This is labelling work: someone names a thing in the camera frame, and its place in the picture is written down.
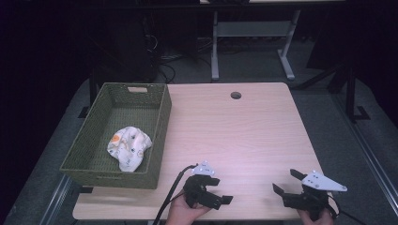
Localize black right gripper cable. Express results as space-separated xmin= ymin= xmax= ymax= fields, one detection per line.
xmin=325 ymin=194 xmax=368 ymax=225

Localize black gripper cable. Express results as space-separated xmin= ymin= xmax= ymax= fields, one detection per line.
xmin=151 ymin=162 xmax=200 ymax=225
xmin=325 ymin=194 xmax=368 ymax=225

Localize metal floor rail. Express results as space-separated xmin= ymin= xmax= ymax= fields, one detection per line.
xmin=331 ymin=90 xmax=398 ymax=218
xmin=38 ymin=173 xmax=74 ymax=225

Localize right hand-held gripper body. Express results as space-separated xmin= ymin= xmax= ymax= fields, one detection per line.
xmin=282 ymin=170 xmax=348 ymax=222

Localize person's right hand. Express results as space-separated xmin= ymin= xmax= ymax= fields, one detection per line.
xmin=296 ymin=207 xmax=336 ymax=225

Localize white patterned cloth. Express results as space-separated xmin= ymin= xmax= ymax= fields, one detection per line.
xmin=106 ymin=126 xmax=153 ymax=173

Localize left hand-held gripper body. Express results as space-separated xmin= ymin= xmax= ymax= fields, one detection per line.
xmin=182 ymin=160 xmax=223 ymax=211

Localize black metal stand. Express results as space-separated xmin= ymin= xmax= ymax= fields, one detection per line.
xmin=343 ymin=62 xmax=372 ymax=124
xmin=77 ymin=69 xmax=99 ymax=120

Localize green woven basket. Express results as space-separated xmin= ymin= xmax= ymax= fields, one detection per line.
xmin=59 ymin=82 xmax=173 ymax=190

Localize dark cabinet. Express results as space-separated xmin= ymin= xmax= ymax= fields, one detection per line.
xmin=90 ymin=8 xmax=158 ymax=84

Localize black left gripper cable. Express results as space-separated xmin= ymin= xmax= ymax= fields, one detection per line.
xmin=151 ymin=162 xmax=200 ymax=225

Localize bundle of floor cables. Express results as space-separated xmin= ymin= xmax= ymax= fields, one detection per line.
xmin=142 ymin=18 xmax=217 ymax=84

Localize grey metal desk frame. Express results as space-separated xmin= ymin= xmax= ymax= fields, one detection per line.
xmin=210 ymin=8 xmax=302 ymax=83

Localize person's left hand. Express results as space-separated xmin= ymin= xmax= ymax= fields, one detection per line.
xmin=165 ymin=188 xmax=214 ymax=225

